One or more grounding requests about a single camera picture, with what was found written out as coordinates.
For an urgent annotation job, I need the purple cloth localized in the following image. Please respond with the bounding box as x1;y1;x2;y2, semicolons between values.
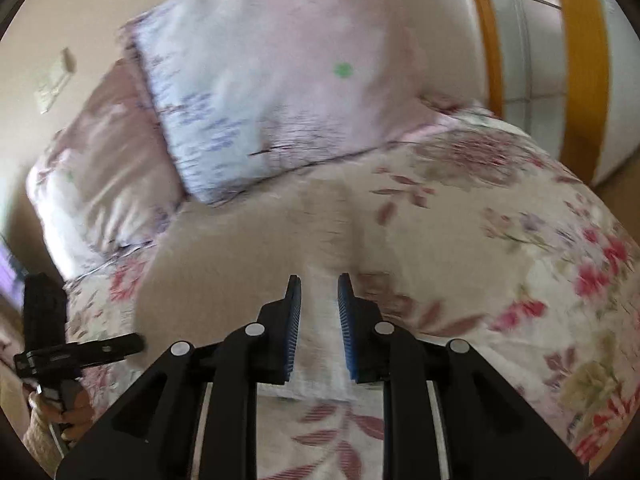
0;237;28;283

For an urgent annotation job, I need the beige wall switch plate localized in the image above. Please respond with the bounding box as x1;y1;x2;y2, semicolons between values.
33;47;78;114

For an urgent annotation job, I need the pink pillow with blue print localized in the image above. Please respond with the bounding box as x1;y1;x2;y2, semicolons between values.
122;0;493;207

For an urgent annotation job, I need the white wardrobe with wooden trim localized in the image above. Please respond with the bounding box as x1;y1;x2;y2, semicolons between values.
461;0;615;187

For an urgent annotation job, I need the pink floral pillow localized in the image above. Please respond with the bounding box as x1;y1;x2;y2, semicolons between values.
26;57;187;283

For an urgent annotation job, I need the beige cable-knit sweater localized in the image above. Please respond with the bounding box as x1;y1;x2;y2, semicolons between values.
135;165;388;403

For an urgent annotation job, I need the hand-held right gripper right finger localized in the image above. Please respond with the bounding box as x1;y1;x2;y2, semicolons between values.
336;273;587;480

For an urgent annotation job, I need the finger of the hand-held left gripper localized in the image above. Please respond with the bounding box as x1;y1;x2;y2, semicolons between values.
82;333;147;364

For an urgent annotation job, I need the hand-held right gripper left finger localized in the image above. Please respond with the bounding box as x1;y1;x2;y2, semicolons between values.
55;274;304;480

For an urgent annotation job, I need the floral bedspread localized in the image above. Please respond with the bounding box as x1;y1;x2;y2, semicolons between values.
62;105;640;480

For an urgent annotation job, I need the person's left hand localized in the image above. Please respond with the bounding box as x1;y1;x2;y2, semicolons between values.
29;387;97;445

